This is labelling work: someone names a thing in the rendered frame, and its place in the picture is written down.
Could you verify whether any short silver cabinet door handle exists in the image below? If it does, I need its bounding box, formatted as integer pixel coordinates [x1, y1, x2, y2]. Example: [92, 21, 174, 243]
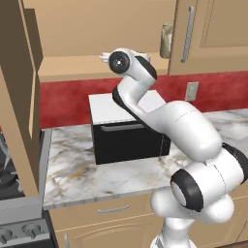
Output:
[63, 232, 71, 248]

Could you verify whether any silver drawer handle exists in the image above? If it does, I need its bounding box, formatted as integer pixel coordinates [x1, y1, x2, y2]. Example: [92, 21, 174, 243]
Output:
[97, 204, 131, 215]

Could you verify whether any grey wall outlet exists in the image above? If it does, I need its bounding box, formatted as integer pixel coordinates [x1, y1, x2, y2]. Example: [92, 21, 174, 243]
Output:
[184, 80, 200, 103]

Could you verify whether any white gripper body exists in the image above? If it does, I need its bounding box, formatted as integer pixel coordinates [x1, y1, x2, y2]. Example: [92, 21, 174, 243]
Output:
[99, 49, 152, 64]

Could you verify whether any black microwave with white top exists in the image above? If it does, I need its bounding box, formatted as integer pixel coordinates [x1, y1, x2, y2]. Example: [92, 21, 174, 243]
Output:
[88, 89, 172, 166]

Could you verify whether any grey stove knob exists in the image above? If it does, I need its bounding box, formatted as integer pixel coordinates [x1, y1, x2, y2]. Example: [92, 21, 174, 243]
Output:
[20, 222, 42, 240]
[0, 226, 16, 245]

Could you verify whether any grey microwave handle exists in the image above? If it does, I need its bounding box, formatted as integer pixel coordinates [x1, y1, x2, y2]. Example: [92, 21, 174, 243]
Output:
[100, 123, 147, 133]

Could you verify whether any long silver cabinet door handle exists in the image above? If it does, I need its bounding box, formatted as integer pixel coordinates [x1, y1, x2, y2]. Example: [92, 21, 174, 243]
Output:
[180, 5, 196, 64]

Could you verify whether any tan base cabinet door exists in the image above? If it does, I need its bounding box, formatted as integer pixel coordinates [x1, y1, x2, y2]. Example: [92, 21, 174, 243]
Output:
[54, 220, 167, 248]

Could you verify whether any pale grey shaker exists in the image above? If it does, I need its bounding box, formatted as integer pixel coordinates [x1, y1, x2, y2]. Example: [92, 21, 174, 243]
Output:
[159, 22, 174, 60]

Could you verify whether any grey stove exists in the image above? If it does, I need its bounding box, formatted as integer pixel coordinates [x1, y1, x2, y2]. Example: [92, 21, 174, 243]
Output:
[0, 128, 58, 248]

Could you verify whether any tan wall cabinet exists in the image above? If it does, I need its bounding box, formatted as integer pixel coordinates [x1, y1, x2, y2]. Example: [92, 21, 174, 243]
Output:
[21, 0, 178, 83]

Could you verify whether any tan drawer front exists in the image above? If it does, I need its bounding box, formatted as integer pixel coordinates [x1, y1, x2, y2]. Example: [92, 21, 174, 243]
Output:
[47, 193, 157, 233]

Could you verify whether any tan open cabinet door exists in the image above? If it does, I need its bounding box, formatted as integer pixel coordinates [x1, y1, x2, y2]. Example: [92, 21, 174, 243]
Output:
[0, 0, 45, 199]

